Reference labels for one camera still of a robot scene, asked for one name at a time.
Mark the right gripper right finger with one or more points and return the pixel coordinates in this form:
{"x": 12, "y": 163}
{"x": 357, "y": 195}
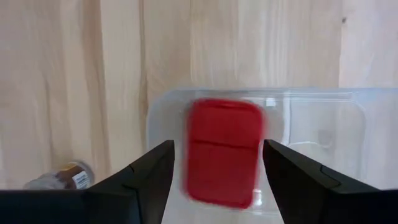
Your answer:
{"x": 326, "y": 199}

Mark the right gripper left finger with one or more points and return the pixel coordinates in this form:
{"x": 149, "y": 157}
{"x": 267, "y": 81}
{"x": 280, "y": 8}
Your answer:
{"x": 77, "y": 205}

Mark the cork-topped glass spice jar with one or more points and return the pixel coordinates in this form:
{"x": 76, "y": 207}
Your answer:
{"x": 68, "y": 177}

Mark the red-lidded smoked paprika tin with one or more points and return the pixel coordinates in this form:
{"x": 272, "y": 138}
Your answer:
{"x": 224, "y": 152}

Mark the clear plastic bin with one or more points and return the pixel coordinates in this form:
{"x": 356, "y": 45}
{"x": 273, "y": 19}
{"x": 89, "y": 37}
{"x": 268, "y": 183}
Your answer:
{"x": 326, "y": 124}

